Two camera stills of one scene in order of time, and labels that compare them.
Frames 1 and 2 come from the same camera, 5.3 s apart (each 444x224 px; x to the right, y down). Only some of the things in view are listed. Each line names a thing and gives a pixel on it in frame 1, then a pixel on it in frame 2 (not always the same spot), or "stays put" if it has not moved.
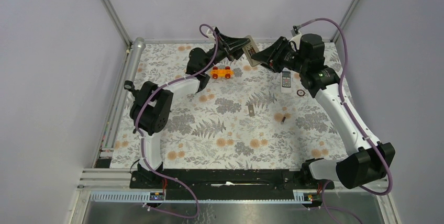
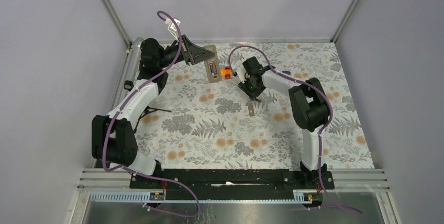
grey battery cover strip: x=251 y=110 stays put
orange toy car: x=226 y=72 stays put
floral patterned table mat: x=249 y=116 stays put
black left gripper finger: x=233 y=46 → x=192 y=54
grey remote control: x=250 y=49 → x=213 y=65
